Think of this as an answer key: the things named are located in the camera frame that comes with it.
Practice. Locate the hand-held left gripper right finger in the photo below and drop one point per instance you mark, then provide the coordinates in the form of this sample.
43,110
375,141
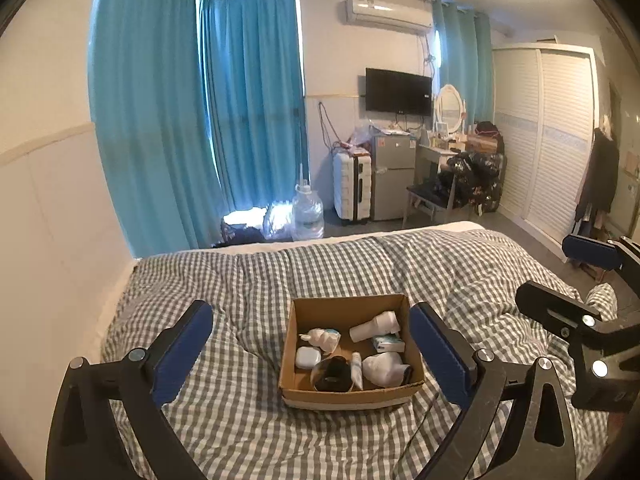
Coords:
440,355

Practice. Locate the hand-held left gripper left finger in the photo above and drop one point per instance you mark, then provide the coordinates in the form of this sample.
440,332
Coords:
182,355

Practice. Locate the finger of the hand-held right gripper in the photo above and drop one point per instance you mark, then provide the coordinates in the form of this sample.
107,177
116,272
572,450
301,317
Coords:
592,252
550,305

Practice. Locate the light blue tissue packet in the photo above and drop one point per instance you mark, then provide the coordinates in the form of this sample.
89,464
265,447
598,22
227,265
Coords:
390,344

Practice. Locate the white plastic bottle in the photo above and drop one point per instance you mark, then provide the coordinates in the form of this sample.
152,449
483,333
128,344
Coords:
372,329

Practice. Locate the white cream tube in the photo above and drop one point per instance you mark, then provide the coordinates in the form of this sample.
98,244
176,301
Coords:
356,367

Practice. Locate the cardboard box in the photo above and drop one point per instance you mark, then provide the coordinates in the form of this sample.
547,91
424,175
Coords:
350,395

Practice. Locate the white rounded case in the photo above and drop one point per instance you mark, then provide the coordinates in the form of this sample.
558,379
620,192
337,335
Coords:
307,358

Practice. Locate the dark hanging coat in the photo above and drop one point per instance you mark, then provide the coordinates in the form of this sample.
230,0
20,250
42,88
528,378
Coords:
597,175

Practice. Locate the grey checked blanket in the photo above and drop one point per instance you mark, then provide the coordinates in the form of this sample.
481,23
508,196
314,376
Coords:
250,285

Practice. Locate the white louvred wardrobe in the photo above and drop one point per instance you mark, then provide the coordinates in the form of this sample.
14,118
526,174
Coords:
545,135

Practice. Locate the dark cloth bundle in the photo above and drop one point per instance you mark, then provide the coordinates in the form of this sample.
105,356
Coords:
240,230

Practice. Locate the black garbage bags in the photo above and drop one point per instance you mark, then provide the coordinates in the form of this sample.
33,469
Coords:
475,180

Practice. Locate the dark red bag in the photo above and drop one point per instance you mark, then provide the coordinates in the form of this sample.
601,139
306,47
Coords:
487,130

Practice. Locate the dark seat chair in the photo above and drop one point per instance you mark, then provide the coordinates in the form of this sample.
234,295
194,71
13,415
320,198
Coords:
425,192

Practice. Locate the crumpled clear plastic bag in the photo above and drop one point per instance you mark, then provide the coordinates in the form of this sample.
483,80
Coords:
277,220

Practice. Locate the small grey fridge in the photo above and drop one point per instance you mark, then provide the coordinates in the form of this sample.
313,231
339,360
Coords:
395,180

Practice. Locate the large clear water bottle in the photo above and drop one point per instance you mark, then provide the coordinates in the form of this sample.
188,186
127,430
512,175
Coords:
307,215

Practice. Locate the white dressing table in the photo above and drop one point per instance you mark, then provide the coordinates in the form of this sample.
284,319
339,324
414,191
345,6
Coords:
430,155

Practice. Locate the white ribbed suitcase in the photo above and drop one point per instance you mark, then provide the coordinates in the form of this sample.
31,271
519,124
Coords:
350,187

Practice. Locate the white oval mirror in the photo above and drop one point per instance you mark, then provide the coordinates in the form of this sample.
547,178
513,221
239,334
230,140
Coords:
448,107

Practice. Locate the narrow teal curtain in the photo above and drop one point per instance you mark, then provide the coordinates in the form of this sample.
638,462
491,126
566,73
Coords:
462,60

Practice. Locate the teal window curtain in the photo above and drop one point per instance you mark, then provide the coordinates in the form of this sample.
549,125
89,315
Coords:
255,100
150,110

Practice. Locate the white air conditioner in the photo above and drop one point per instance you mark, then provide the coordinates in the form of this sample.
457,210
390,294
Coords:
387,12

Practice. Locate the black wall television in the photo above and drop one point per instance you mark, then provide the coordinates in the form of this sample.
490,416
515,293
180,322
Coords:
397,91

